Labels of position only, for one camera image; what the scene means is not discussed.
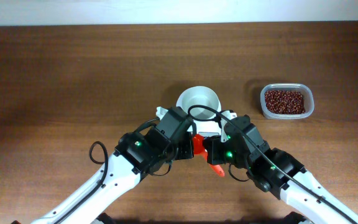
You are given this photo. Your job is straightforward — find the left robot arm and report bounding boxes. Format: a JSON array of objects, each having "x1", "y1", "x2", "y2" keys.
[{"x1": 34, "y1": 107, "x2": 195, "y2": 223}]

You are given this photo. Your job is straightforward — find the right black camera cable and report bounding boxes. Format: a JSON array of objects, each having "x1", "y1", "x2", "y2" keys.
[{"x1": 187, "y1": 105, "x2": 358, "y2": 224}]

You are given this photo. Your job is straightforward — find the red adzuki beans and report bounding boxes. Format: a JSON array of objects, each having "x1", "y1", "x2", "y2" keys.
[{"x1": 264, "y1": 90, "x2": 306, "y2": 114}]

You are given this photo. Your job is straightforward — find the clear plastic food container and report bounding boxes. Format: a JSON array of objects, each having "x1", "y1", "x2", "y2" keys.
[{"x1": 260, "y1": 83, "x2": 314, "y2": 119}]

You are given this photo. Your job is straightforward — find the red plastic measuring scoop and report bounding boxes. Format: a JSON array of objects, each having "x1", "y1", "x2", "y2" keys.
[{"x1": 192, "y1": 134, "x2": 225, "y2": 177}]

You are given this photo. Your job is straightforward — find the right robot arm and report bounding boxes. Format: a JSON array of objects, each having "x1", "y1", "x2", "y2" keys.
[{"x1": 203, "y1": 116, "x2": 358, "y2": 223}]

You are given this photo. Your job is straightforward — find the white round bowl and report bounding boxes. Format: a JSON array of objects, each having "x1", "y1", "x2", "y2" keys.
[{"x1": 176, "y1": 86, "x2": 221, "y2": 119}]

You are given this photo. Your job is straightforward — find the white digital kitchen scale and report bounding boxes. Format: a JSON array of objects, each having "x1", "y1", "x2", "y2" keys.
[{"x1": 175, "y1": 102, "x2": 223, "y2": 138}]

